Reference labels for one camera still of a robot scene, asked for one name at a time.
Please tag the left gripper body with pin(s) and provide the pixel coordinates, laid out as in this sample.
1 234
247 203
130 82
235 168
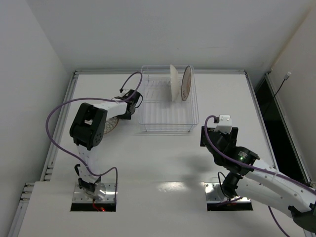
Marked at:
126 115

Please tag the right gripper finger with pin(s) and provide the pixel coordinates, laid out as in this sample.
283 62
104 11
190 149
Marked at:
203 140
233 136

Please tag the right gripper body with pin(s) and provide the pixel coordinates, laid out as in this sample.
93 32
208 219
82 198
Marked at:
205 136

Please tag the small floral plate orange rim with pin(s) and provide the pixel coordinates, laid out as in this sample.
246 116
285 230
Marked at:
110 125

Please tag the large floral plate orange rim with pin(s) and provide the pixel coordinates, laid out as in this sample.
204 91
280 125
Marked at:
174 82

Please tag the white plate orange sunburst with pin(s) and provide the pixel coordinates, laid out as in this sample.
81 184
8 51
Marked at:
186 83

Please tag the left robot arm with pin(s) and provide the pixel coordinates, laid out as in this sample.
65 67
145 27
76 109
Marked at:
87 131

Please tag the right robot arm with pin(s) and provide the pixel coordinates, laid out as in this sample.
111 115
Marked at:
251 177

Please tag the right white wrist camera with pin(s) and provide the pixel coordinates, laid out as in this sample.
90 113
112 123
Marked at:
223 124

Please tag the white wire dish rack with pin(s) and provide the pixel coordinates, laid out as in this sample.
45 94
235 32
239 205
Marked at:
158 113

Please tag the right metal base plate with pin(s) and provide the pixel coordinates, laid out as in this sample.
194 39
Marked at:
212 193

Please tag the metal base plate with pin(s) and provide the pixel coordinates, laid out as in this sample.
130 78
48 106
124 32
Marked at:
108 192
212 193

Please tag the black wall cable white plug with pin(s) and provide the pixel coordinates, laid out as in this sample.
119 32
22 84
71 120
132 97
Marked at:
285 78

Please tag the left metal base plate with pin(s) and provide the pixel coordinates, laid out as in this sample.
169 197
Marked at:
108 192

